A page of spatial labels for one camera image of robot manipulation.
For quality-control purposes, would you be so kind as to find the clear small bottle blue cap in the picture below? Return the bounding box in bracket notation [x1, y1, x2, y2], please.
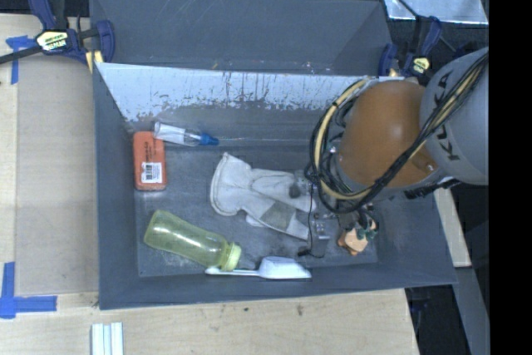
[152, 121, 220, 148]

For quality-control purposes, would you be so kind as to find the white work glove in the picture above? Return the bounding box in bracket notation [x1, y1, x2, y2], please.
[209, 151, 318, 240]

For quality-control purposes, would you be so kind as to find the orange toy figure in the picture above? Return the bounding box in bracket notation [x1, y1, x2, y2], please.
[337, 224, 372, 257]

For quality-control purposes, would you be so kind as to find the white plastic scoop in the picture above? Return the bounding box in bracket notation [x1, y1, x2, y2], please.
[204, 255, 313, 280]

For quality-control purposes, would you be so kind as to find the orange block with barcode label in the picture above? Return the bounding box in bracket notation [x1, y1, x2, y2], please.
[132, 131, 168, 192]

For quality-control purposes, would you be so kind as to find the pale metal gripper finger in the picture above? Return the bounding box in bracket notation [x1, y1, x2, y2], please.
[321, 220, 333, 258]
[314, 220, 325, 258]

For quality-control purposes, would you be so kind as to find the grey metal bin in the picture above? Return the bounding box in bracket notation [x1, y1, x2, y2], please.
[87, 0, 459, 311]

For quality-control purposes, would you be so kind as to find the pale wood board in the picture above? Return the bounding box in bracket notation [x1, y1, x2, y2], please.
[14, 15, 101, 297]

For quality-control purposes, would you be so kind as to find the yellow clear plastic bottle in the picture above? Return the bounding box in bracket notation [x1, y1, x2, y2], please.
[143, 209, 243, 273]

